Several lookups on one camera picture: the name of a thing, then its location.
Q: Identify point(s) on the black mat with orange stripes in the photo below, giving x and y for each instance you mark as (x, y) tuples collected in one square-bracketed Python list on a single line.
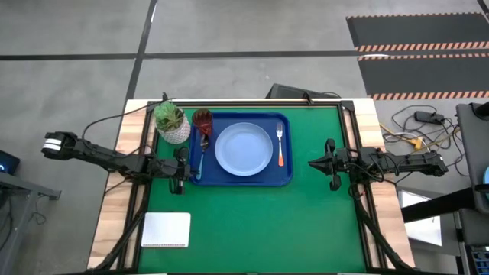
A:
[(412, 30), (420, 74)]

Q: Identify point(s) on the black aluminium table frame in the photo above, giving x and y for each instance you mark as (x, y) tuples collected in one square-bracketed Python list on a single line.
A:
[(248, 103)]

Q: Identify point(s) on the green table mat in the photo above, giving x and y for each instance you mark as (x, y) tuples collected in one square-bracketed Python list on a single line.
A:
[(267, 221)]

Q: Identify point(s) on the succulent in triangle-patterned pot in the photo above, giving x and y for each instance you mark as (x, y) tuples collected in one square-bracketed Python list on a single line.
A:
[(173, 130)]

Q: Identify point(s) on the dark grey desk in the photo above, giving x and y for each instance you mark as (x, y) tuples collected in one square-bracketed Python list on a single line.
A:
[(15, 198)]

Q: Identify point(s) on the white board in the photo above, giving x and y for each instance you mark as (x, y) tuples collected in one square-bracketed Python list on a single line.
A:
[(420, 229)]

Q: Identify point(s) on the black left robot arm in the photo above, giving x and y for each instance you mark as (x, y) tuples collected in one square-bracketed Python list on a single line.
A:
[(114, 160)]

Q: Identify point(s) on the dark screen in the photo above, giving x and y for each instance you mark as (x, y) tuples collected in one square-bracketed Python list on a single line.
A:
[(8, 162)]

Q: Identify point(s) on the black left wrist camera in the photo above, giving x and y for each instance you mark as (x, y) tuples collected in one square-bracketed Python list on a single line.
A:
[(170, 168)]

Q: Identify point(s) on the dark blue plastic tray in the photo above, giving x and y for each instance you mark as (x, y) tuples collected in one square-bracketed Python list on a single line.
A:
[(282, 175)]

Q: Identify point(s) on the black flat device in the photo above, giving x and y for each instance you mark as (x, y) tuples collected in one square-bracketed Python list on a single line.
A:
[(286, 91)]

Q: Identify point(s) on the black diagonal bar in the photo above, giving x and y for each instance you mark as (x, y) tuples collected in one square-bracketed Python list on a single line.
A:
[(439, 206)]

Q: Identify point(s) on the orange faceted plastic cup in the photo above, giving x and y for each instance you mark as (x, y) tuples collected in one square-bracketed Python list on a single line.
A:
[(202, 120)]

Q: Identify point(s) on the white spiral notebook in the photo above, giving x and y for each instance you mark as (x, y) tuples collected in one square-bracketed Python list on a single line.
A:
[(166, 229)]

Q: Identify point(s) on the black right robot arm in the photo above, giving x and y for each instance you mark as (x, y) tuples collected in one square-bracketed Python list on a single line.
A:
[(412, 162)]

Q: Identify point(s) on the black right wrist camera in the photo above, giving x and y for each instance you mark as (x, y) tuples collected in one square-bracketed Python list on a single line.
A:
[(345, 157)]

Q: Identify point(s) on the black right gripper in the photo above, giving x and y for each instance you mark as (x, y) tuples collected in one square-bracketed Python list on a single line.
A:
[(333, 162)]

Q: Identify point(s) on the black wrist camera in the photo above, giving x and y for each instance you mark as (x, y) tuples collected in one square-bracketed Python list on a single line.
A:
[(345, 157), (170, 168)]

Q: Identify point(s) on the yellow plug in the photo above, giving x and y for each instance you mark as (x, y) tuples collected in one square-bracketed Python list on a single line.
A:
[(415, 143)]

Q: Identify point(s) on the light blue round plate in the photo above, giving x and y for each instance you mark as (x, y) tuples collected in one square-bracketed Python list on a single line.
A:
[(244, 149)]

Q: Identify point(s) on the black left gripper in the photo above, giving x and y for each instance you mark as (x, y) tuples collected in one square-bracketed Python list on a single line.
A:
[(183, 170)]

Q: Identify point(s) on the black power adapter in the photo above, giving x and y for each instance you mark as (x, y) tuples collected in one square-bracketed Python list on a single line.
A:
[(428, 116)]

